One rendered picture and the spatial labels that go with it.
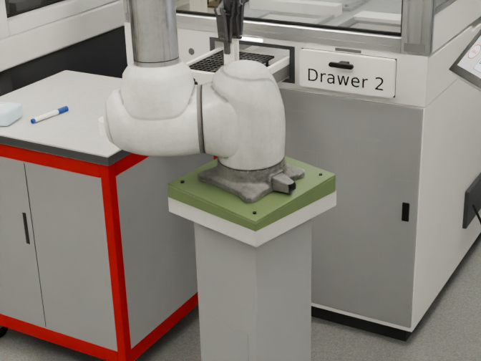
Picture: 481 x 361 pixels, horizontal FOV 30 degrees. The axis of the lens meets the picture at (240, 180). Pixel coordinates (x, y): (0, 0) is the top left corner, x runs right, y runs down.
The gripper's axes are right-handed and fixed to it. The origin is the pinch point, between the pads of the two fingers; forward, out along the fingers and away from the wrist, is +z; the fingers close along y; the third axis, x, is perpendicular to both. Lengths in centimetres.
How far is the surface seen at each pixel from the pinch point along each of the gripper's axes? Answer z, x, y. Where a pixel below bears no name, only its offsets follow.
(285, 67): 9.1, -6.3, 20.8
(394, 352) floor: 96, -44, 20
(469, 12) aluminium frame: -2, -48, 61
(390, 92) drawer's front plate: 12.4, -38.7, 21.2
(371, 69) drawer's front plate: 6.7, -33.0, 21.2
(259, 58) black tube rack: 6.1, 0.5, 17.1
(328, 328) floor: 96, -20, 23
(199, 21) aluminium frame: -1.3, 24.5, 22.9
